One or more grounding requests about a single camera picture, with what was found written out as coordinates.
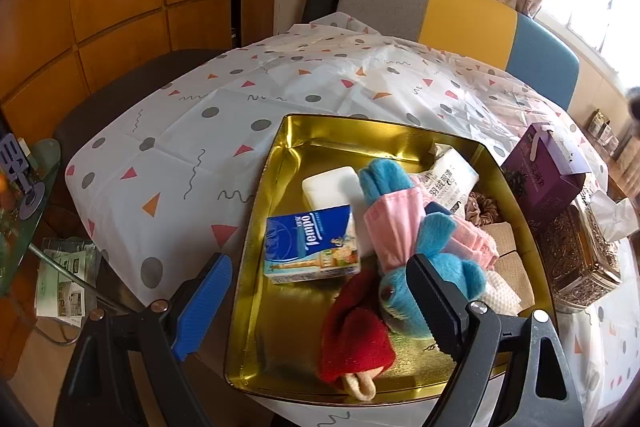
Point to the gold metal tin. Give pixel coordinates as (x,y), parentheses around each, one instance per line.
(300,147)

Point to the ornate gold tissue box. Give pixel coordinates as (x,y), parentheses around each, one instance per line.
(575,257)

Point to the purple cardboard box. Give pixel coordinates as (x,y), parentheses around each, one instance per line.
(540,187)

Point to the beige elastic bandage roll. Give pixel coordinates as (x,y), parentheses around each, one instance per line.
(515,267)

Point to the grey yellow blue sofa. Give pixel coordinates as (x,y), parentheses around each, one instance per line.
(470,17)

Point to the white foam sponge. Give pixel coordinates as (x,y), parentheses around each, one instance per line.
(330,187)

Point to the pink knitted sock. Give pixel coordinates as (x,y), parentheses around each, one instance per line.
(472,244)

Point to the white wipes packet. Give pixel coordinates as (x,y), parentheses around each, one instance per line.
(450,182)

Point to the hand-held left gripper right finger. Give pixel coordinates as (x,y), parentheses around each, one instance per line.
(435,302)

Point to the glass side table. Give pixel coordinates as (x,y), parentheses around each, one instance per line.
(20,247)

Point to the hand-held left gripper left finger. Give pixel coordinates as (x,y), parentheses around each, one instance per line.
(200,307)

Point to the blue milk carton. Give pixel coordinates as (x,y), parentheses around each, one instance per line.
(310,242)

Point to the purple phone stand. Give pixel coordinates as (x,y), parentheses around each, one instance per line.
(17,157)

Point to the patterned plastic tablecloth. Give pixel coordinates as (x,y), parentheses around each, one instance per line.
(225,107)

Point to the blue plush toy pink dress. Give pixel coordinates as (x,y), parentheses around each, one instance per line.
(382,179)

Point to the stack of printed papers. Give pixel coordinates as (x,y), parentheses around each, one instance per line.
(65,277)

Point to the desktop cosmetics organizer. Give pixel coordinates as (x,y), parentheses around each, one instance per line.
(602,127)

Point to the pink satin scrunchie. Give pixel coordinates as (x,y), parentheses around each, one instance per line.
(485,207)

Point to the red knitted doll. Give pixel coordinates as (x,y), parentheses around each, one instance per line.
(355,332)

